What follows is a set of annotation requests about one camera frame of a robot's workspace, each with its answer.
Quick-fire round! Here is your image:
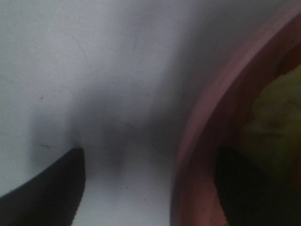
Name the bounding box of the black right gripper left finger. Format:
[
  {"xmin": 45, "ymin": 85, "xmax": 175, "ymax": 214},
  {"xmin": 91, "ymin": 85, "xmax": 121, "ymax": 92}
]
[{"xmin": 0, "ymin": 148, "xmax": 85, "ymax": 226}]

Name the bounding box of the sandwich with white bread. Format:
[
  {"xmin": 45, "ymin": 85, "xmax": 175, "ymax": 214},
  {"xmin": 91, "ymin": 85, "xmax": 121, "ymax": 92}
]
[{"xmin": 240, "ymin": 67, "xmax": 301, "ymax": 186}]

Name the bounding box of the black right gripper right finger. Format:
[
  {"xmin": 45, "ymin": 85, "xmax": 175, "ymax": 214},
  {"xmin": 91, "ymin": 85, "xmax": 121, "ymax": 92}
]
[{"xmin": 215, "ymin": 147, "xmax": 301, "ymax": 226}]

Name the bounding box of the pink round plate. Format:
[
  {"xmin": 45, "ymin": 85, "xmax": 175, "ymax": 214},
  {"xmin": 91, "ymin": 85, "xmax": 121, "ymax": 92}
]
[{"xmin": 170, "ymin": 0, "xmax": 301, "ymax": 226}]

